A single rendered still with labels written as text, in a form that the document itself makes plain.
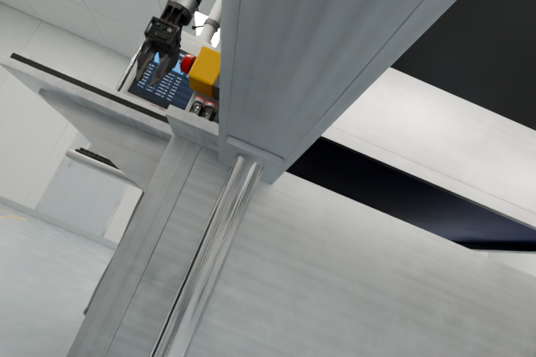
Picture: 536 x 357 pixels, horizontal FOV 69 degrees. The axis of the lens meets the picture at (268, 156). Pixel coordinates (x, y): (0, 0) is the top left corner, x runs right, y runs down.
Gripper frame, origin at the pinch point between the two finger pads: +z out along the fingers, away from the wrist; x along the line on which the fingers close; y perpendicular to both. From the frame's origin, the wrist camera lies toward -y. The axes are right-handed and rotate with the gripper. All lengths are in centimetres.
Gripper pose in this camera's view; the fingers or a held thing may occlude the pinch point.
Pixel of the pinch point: (146, 80)
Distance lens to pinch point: 106.4
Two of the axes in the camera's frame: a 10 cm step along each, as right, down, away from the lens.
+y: 1.2, -2.1, -9.7
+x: 9.2, 3.9, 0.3
